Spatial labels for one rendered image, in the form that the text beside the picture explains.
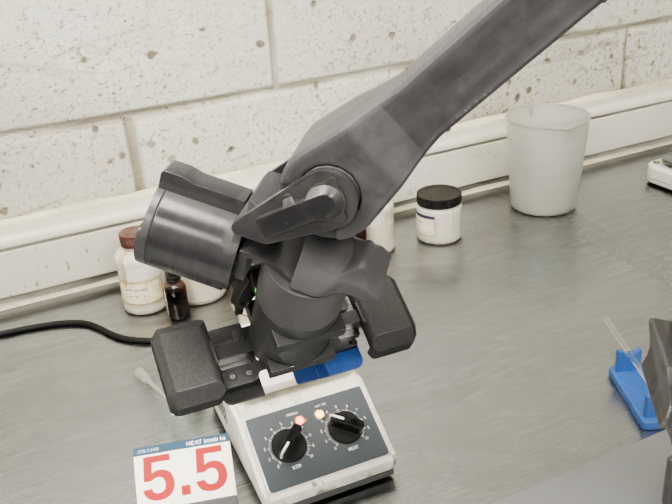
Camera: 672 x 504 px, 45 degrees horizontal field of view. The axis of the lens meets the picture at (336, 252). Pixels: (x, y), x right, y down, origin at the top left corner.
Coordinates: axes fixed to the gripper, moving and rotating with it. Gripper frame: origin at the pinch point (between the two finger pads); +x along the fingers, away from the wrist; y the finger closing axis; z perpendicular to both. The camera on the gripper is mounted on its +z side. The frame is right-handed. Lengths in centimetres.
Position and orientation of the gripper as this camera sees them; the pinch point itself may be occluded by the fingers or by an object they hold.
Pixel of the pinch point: (279, 367)
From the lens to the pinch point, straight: 64.0
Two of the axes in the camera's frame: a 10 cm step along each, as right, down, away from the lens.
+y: -9.2, 2.2, -3.3
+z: -3.6, -8.2, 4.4
